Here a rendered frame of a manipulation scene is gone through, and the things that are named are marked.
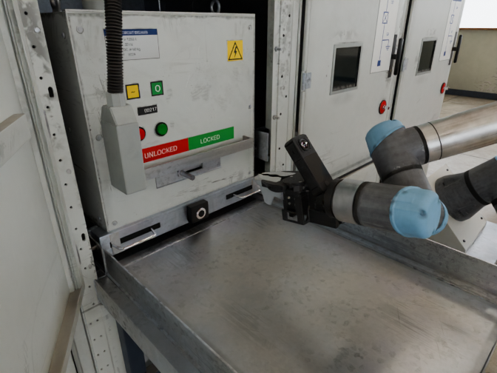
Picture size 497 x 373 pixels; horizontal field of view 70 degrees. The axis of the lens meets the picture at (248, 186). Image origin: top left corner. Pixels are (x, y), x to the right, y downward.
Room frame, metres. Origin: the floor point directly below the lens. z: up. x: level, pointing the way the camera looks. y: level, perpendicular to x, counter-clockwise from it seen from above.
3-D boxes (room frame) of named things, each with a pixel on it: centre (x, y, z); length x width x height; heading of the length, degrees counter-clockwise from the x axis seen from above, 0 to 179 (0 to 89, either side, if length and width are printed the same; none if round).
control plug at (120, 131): (0.69, 0.26, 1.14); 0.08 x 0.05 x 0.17; 45
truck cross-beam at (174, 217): (0.90, 0.17, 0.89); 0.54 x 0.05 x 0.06; 135
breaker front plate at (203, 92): (0.89, 0.15, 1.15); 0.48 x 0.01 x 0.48; 135
